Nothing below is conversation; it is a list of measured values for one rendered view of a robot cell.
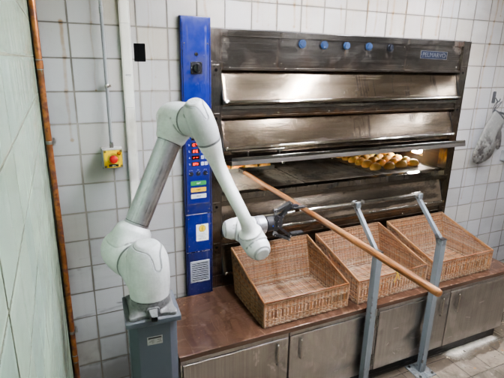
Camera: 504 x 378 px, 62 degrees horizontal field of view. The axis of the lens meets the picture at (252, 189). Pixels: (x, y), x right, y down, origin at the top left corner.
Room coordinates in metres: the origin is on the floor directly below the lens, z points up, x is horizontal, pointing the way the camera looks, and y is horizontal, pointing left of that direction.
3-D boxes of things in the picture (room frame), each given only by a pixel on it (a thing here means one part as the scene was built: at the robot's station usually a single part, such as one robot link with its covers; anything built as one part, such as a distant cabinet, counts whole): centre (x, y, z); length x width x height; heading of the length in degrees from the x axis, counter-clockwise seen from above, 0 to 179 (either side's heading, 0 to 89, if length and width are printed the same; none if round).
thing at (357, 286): (2.50, -0.77, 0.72); 0.56 x 0.49 x 0.28; 116
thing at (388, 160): (3.38, -0.98, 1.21); 0.61 x 0.48 x 0.06; 25
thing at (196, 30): (3.14, 0.70, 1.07); 1.93 x 0.16 x 2.15; 25
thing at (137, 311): (1.44, 0.39, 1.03); 0.22 x 0.18 x 0.06; 21
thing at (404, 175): (2.76, -0.63, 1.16); 1.80 x 0.06 x 0.04; 115
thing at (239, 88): (2.73, -0.64, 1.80); 1.79 x 0.11 x 0.19; 115
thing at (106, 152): (2.07, 0.71, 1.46); 0.10 x 0.07 x 0.10; 115
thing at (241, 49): (2.76, -0.63, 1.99); 1.80 x 0.08 x 0.21; 115
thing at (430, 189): (2.73, -0.64, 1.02); 1.79 x 0.11 x 0.19; 115
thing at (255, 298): (2.25, -0.22, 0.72); 0.56 x 0.49 x 0.28; 115
